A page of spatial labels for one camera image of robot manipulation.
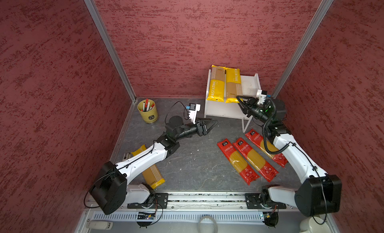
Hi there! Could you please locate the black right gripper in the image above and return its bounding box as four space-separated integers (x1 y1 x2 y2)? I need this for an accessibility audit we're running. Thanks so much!
236 95 272 124

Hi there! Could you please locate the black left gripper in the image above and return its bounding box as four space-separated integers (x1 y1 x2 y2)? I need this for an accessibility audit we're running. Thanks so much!
175 116 218 140

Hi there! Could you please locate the yellow pasta bag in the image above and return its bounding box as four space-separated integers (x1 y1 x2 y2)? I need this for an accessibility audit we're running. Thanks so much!
207 65 225 102
130 144 166 190
226 68 243 103

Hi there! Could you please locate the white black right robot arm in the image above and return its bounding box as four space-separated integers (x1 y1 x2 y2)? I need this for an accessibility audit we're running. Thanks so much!
237 93 342 217

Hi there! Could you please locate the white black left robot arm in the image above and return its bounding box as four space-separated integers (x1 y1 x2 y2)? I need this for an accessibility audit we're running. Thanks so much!
89 116 218 215

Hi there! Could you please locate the white two-tier shelf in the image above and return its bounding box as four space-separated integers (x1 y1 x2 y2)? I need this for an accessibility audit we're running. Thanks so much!
204 73 261 133

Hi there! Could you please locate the red pasta bag left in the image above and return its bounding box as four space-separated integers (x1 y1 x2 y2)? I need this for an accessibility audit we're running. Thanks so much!
217 139 260 186

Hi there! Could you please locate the red pasta bag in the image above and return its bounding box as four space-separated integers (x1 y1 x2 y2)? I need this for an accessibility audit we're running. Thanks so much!
217 139 260 186
245 129 288 167
234 138 279 183

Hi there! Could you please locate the red pasta bag right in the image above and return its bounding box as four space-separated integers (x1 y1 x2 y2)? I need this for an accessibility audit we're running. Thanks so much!
245 129 288 167

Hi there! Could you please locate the red pasta bag middle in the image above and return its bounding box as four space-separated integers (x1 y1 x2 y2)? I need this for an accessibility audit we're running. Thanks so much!
234 138 279 183

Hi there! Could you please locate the yellow chopstick holder cup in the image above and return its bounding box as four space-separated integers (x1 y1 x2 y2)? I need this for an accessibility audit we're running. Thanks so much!
137 98 159 124

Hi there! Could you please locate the tall red marker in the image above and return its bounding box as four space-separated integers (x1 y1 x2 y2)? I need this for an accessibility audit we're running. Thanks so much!
145 98 149 111

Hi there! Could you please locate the white power strip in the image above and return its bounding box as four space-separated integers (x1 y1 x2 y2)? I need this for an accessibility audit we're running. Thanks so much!
123 153 132 161

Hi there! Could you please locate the white round object corner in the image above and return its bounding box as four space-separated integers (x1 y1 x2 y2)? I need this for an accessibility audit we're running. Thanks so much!
300 217 329 233

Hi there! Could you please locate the white remote box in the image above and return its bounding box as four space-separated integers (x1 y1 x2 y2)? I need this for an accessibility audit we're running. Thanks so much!
86 221 114 230

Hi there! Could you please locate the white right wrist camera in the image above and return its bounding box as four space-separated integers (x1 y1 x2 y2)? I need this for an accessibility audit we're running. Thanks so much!
256 89 270 105

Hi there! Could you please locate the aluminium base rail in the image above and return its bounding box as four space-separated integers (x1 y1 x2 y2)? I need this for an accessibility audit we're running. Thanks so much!
86 192 298 225

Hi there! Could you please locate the white cable loop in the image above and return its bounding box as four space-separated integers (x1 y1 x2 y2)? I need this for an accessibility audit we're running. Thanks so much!
197 215 218 233

